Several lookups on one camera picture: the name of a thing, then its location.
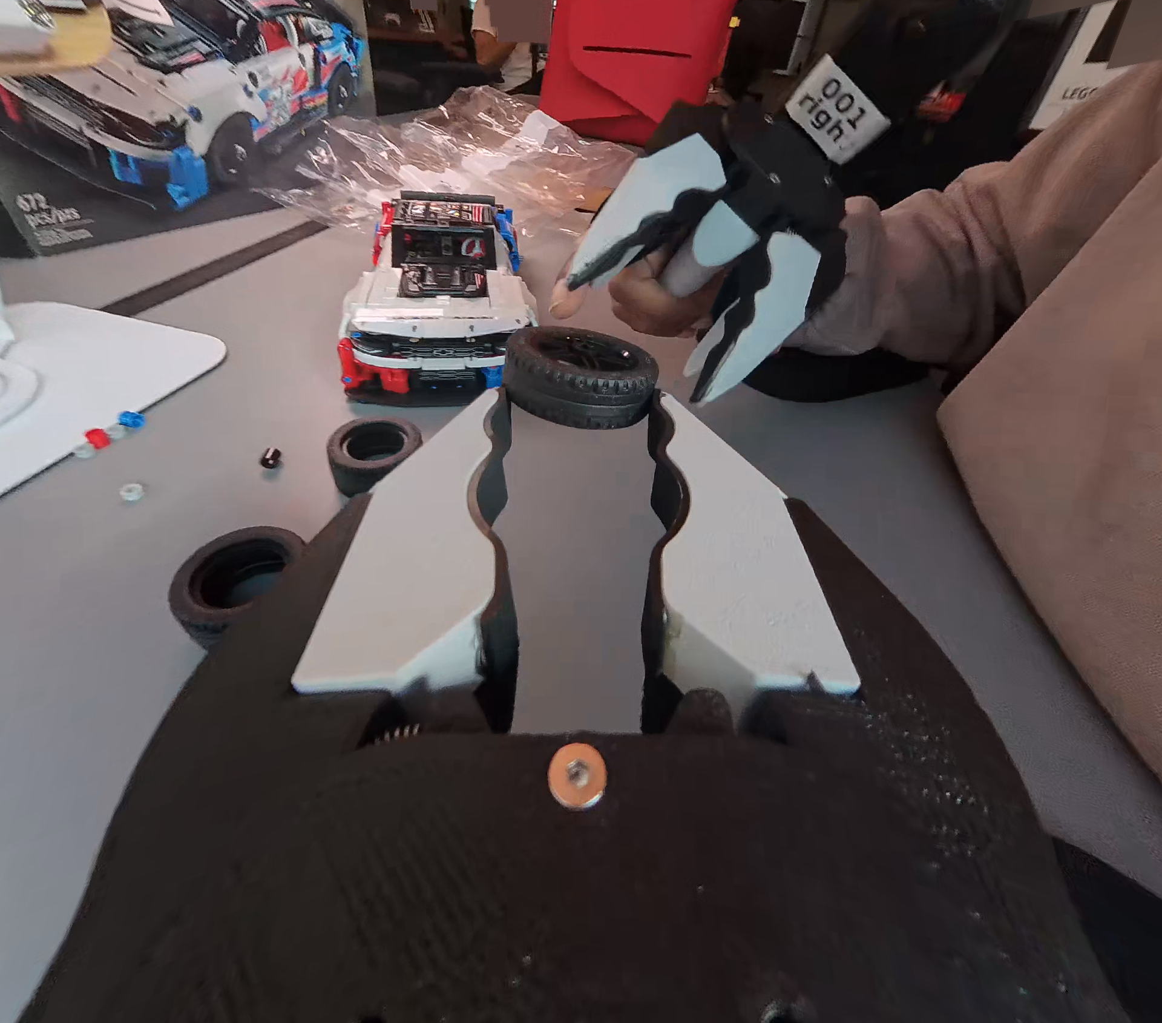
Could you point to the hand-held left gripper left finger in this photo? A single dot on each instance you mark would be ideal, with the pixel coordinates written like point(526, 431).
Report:
point(399, 587)

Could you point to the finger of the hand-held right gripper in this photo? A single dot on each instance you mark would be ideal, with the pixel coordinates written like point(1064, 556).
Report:
point(654, 188)
point(772, 297)

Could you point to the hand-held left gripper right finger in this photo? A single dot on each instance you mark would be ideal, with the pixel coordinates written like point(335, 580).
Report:
point(753, 587)

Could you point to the black rubber toy tyre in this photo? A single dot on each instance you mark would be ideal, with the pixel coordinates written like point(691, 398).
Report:
point(349, 469)
point(581, 401)
point(195, 605)

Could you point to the black toy wheel rim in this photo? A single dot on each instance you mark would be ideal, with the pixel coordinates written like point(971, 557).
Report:
point(581, 351)

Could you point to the toy brick race car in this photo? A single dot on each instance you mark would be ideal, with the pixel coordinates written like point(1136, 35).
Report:
point(436, 297)

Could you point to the person's right forearm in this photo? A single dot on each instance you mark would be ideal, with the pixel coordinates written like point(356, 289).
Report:
point(953, 269)

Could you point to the person's right hand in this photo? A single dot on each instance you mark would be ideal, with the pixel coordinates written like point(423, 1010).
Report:
point(635, 297)

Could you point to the red large board shape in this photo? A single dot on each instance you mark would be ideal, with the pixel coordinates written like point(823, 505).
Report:
point(635, 42)

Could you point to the printed marker sign board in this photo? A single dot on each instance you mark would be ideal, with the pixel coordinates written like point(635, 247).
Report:
point(1080, 70)

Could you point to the clear plastic bag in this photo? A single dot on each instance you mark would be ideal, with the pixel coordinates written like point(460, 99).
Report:
point(454, 151)

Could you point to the person in beige hoodie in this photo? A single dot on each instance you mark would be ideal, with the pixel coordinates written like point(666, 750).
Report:
point(1044, 451)

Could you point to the red small brick pin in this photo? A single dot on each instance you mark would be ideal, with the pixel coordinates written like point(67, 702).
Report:
point(95, 437)

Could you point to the white book stand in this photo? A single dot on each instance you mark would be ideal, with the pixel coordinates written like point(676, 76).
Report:
point(91, 369)

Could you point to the black toy set box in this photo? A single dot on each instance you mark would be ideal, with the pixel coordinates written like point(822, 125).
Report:
point(181, 88)

